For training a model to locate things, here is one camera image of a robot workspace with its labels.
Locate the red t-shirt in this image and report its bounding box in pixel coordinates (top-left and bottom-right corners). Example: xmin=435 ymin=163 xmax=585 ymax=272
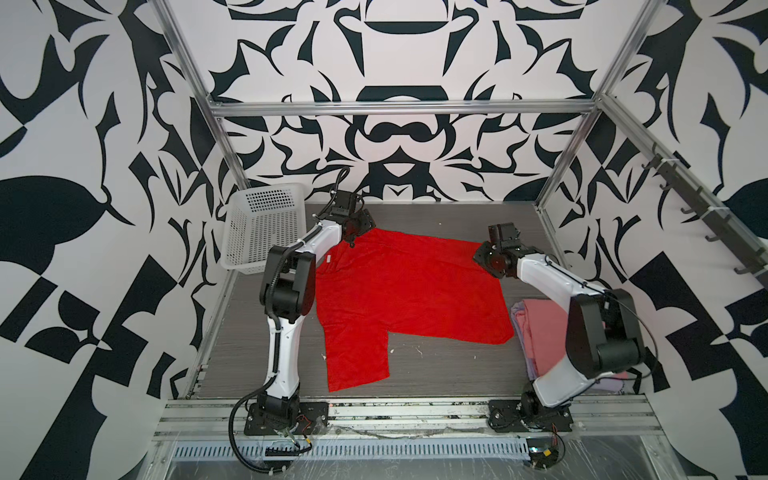
xmin=316 ymin=228 xmax=514 ymax=392

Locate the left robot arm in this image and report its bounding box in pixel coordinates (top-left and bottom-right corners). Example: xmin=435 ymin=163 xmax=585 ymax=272
xmin=256 ymin=190 xmax=375 ymax=420

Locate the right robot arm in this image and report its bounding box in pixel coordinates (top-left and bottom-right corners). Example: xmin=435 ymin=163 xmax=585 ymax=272
xmin=473 ymin=223 xmax=645 ymax=420

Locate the folded lavender t-shirt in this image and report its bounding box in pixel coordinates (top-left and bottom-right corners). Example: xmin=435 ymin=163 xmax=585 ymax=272
xmin=509 ymin=301 xmax=631 ymax=395

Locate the folded pink t-shirt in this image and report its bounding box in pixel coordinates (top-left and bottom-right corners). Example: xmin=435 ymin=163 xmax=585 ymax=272
xmin=510 ymin=299 xmax=568 ymax=380

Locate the white plastic basket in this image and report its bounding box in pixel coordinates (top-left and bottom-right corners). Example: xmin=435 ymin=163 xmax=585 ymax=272
xmin=220 ymin=183 xmax=306 ymax=275

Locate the small green-lit circuit board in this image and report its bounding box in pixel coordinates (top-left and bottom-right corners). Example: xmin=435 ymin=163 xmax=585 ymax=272
xmin=526 ymin=435 xmax=565 ymax=471

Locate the black corrugated cable conduit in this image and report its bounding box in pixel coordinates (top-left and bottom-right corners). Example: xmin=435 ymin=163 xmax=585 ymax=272
xmin=226 ymin=167 xmax=352 ymax=475

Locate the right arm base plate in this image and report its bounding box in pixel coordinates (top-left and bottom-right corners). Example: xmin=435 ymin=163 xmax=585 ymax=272
xmin=487 ymin=395 xmax=573 ymax=433

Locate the aluminium frame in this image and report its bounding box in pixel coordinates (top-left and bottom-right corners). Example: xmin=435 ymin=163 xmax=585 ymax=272
xmin=149 ymin=0 xmax=768 ymax=289

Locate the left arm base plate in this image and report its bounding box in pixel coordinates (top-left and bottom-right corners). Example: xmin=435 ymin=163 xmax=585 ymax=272
xmin=243 ymin=401 xmax=329 ymax=437

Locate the white slotted cable duct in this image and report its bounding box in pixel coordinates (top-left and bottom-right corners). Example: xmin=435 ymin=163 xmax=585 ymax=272
xmin=170 ymin=437 xmax=532 ymax=462

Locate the wall hook rail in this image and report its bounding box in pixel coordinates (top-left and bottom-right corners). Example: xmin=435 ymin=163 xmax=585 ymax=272
xmin=643 ymin=143 xmax=767 ymax=290

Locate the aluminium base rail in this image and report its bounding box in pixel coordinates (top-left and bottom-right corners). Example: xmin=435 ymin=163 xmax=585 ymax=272
xmin=153 ymin=395 xmax=663 ymax=441

